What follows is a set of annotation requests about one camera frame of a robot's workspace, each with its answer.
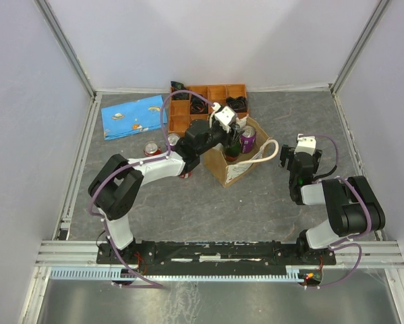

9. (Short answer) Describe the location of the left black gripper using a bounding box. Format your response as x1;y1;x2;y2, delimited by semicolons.
197;115;246;156

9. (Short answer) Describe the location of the purple soda can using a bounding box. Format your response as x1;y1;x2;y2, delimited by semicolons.
167;133;180;150
239;126;256;154

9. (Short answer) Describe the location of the red soda can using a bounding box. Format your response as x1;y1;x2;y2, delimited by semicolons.
179;172;192;179
144;141;162;157

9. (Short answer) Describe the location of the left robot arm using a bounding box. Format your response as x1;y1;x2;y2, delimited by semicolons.
88;118;246;263

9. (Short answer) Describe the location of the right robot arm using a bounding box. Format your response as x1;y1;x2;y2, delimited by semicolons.
276;144;386;265

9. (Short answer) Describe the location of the brown canvas bag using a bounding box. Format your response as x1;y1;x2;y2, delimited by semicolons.
203;117;280;188

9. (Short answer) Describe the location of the green glass bottle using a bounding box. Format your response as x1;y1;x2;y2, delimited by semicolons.
223;140;241;162

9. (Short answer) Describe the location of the black rolled tie middle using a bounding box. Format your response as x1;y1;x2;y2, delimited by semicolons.
190;95;208;114

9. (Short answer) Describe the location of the black rolled tie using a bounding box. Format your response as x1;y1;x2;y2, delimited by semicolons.
190;95;208;114
226;96;248;113

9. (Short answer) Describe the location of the black rolled tie right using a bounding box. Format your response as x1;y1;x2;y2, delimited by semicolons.
226;96;248;113

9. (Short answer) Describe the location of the wooden compartment tray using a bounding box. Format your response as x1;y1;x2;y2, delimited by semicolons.
168;84;250;136

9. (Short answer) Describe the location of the dark rolled tie top-left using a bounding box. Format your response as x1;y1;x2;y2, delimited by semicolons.
171;81;190;101

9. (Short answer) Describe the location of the blue patterned cloth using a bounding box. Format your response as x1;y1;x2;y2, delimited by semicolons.
101;95;167;140

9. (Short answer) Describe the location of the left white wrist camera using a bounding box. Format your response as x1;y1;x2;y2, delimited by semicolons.
209;102;237;133

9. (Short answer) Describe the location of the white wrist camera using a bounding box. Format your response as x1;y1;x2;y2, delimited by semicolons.
295;134;316;156
209;102;237;133

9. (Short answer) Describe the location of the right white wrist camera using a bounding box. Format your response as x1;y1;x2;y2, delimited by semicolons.
295;134;316;156

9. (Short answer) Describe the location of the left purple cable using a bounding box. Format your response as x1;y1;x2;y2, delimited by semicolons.
86;89;221;290

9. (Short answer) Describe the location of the purple cable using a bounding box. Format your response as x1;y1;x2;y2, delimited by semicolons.
86;89;221;290
302;134;374;290

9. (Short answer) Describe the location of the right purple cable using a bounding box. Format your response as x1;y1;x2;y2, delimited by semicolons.
302;134;374;290

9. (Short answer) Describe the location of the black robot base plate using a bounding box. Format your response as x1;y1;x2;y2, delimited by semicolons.
96;240;337;277

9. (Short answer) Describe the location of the aluminium frame rail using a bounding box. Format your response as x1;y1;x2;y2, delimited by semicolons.
35;240;404;269

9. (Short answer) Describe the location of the blue slotted cable duct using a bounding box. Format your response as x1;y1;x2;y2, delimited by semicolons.
49;267;304;283

